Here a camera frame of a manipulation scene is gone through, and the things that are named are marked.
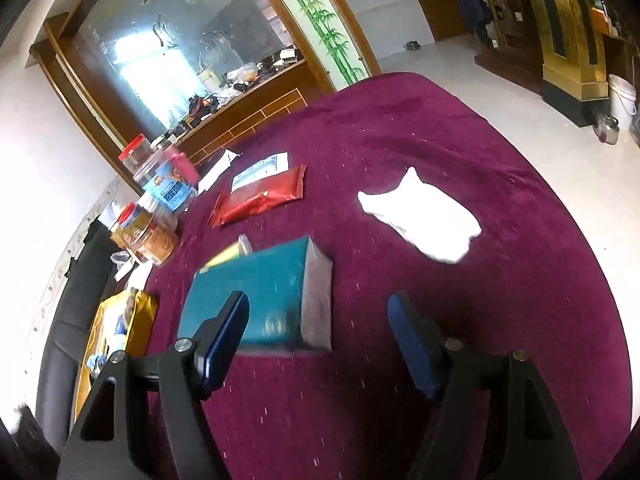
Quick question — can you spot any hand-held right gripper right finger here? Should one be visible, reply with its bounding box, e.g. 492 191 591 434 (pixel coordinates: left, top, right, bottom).
387 291 583 480

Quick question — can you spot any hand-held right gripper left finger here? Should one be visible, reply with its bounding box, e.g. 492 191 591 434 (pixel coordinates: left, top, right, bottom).
56 290 251 480

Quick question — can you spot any teal box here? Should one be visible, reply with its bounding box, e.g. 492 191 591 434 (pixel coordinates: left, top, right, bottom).
177 236 333 356

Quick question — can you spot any white foam box yellow tape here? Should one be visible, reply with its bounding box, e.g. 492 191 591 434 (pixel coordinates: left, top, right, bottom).
72 287 158 426

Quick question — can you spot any yellow tube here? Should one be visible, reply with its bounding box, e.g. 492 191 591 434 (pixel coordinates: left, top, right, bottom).
200 234 253 271

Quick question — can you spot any blue plastic item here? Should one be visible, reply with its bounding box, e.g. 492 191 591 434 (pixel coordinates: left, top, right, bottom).
87 332 123 378

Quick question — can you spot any gold label jar red lid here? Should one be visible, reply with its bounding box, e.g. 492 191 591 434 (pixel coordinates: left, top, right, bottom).
109 202 179 266

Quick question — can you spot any red foil packet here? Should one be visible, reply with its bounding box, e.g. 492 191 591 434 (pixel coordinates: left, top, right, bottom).
207 165 307 228

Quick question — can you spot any black sofa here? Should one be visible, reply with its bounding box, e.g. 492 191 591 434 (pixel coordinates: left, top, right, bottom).
35 230 131 441

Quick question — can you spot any blue label plastic jar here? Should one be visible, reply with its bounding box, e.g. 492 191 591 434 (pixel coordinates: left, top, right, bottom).
145 147 201 216

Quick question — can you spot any white paper sheet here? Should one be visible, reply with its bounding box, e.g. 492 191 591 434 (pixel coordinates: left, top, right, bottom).
197 149 243 196

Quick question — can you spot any white and blue packet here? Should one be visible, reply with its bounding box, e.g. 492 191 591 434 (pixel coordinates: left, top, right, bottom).
231 152 290 193

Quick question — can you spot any clear jar red lid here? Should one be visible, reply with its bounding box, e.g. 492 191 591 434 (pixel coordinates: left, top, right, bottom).
118 133 166 186

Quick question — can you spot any purple tablecloth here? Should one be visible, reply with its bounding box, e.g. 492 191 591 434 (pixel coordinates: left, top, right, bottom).
135 72 633 480

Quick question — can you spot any small glass jar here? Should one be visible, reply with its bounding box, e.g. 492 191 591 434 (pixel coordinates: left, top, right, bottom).
595 115 620 146

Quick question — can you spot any white plastic bucket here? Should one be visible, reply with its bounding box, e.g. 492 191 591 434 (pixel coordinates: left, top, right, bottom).
607 74 638 131

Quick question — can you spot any wooden staircase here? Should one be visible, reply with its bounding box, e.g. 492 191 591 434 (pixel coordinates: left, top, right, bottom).
472 0 546 91

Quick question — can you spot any bamboo print glass panel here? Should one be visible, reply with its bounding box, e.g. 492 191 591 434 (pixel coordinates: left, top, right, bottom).
255 0 381 86

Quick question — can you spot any dark blue jacket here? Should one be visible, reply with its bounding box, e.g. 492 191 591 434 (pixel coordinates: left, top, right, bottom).
457 0 493 46

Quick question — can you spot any gold pillar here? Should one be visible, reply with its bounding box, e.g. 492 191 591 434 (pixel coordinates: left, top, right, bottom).
515 0 613 126

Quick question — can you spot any wall mirror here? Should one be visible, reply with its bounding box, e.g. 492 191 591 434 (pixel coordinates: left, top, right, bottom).
80 0 311 131

